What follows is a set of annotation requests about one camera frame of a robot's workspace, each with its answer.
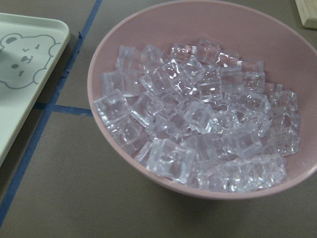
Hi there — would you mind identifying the cream bear serving tray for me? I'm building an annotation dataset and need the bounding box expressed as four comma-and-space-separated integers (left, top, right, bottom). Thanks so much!
0, 13, 70, 161

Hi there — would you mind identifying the wooden cutting board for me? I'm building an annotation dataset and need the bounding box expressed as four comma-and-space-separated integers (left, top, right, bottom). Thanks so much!
295, 0, 317, 29

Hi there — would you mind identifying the clear ice cube pile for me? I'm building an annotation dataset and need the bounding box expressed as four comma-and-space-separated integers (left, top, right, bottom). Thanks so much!
94, 38, 300, 192

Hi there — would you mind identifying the pink bowl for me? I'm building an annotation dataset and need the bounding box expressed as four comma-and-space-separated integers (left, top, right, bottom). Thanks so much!
87, 0, 317, 199

